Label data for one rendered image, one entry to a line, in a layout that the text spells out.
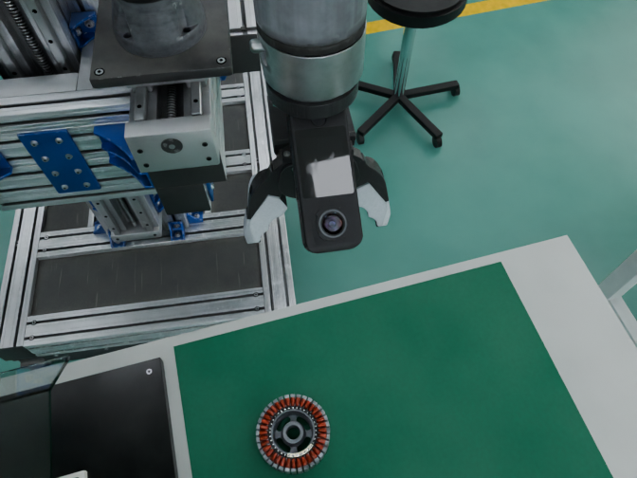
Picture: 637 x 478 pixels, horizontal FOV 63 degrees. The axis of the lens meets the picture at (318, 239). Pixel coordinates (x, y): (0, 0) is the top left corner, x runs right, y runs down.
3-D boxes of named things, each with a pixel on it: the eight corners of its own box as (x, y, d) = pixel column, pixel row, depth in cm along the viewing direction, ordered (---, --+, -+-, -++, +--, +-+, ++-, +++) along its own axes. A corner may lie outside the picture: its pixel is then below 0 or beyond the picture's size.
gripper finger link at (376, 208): (397, 176, 57) (354, 134, 50) (410, 221, 54) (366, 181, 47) (373, 190, 58) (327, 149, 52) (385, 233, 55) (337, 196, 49)
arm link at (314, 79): (376, 51, 34) (251, 64, 33) (372, 104, 38) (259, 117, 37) (354, -15, 38) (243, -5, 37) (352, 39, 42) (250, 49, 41)
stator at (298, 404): (248, 414, 83) (245, 410, 80) (313, 388, 85) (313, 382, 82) (272, 487, 78) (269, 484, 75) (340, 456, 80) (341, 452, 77)
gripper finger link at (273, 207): (246, 206, 57) (291, 154, 51) (251, 251, 54) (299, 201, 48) (221, 199, 56) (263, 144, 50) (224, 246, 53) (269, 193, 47)
